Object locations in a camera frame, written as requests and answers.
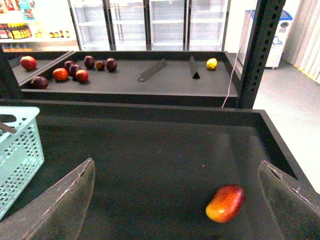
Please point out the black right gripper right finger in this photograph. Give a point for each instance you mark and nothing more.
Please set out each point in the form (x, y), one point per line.
(294, 206)

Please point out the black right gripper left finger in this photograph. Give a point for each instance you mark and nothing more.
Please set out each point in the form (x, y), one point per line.
(58, 213)

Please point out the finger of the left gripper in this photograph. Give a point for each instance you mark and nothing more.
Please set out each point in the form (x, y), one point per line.
(6, 128)

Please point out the light blue plastic basket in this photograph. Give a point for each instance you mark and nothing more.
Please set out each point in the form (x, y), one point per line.
(21, 154)

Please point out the red apple far left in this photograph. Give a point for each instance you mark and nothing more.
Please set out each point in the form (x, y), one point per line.
(28, 63)

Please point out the red apple in pile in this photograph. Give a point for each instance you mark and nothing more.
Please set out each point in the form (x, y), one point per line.
(82, 76)

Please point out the dark plum front left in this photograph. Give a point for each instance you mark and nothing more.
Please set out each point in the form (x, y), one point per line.
(40, 83)

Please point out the red yellow mango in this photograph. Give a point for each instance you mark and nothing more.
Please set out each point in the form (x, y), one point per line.
(226, 203)

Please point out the orange red tomato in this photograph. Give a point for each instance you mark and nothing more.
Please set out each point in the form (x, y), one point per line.
(60, 74)

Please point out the black left display tray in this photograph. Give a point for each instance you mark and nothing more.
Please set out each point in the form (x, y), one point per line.
(43, 59)

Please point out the black display tray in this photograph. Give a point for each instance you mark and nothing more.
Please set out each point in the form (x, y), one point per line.
(172, 85)
(158, 167)
(43, 59)

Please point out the dark plum behind tomato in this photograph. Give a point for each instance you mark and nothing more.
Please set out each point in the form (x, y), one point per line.
(67, 64)

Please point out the dark plum middle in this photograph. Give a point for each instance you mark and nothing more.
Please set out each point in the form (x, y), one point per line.
(73, 70)

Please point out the grocery shelf with bottles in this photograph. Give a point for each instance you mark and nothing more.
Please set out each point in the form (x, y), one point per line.
(37, 26)

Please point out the dark plum rear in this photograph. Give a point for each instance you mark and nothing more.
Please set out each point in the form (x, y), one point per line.
(89, 62)

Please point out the black front display tray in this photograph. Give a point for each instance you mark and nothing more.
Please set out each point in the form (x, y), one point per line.
(158, 167)

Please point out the small dark red plum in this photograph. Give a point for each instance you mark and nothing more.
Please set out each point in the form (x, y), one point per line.
(100, 65)

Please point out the dark plum right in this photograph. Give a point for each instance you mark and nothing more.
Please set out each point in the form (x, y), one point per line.
(111, 64)

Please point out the glass door refrigerator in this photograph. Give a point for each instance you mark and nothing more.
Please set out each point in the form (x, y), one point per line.
(150, 25)

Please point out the white blue chest freezer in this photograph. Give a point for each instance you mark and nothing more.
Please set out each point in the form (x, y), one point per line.
(279, 40)

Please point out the black divider strip left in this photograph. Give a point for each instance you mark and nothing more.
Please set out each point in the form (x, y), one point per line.
(144, 76)

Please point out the black divider strip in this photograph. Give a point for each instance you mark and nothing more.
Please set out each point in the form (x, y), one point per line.
(193, 68)
(144, 76)

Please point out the black rear display tray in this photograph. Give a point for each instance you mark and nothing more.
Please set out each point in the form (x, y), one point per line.
(172, 85)

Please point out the yellow lemon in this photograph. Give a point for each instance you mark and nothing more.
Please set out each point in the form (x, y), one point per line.
(212, 64)

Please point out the black divider strip right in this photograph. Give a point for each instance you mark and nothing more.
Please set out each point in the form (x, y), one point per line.
(193, 68)

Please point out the black perforated steel post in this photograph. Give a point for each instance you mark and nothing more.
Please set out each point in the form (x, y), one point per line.
(266, 18)

